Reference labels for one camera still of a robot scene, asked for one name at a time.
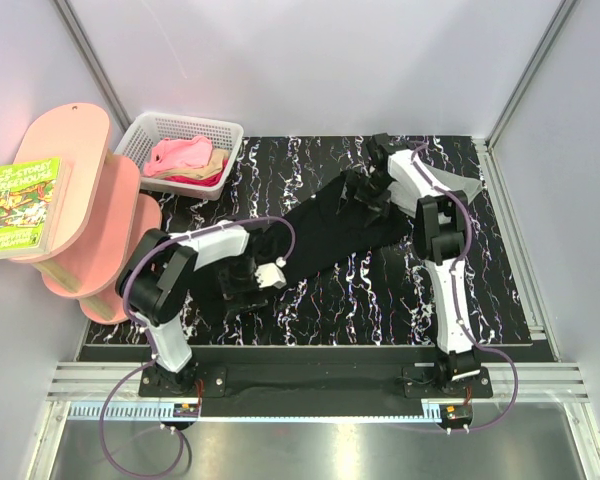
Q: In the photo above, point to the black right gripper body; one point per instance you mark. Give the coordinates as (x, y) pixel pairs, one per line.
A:
(371, 191)

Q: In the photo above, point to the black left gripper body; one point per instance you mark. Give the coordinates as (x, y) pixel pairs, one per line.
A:
(236, 279)

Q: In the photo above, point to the black t shirt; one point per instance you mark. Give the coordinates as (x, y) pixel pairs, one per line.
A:
(315, 234)

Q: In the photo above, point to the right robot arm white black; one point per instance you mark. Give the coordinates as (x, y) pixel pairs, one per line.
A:
(442, 237)

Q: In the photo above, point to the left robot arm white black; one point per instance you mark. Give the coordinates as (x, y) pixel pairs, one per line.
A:
(154, 283)

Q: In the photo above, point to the folded grey t shirt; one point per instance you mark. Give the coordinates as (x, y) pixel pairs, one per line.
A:
(405, 198)

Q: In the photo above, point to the magenta garment in basket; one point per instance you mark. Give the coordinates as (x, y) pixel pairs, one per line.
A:
(212, 181)

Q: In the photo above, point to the beige garment in basket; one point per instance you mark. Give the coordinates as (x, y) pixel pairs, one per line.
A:
(216, 166)

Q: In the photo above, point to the white plastic laundry basket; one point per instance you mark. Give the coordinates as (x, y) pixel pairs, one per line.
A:
(150, 128)

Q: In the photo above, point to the pink garment in basket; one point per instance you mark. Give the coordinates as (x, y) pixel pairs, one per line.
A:
(171, 154)

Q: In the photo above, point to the pink tiered shelf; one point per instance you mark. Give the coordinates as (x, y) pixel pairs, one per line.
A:
(103, 214)

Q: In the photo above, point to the green treehouse book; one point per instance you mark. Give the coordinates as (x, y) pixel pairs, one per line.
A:
(30, 193)

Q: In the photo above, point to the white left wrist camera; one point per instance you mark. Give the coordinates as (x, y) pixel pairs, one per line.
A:
(271, 275)

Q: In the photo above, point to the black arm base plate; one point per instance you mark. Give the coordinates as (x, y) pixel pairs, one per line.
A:
(268, 382)

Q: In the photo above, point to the aluminium frame rail front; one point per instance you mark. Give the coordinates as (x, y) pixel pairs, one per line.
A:
(110, 391)

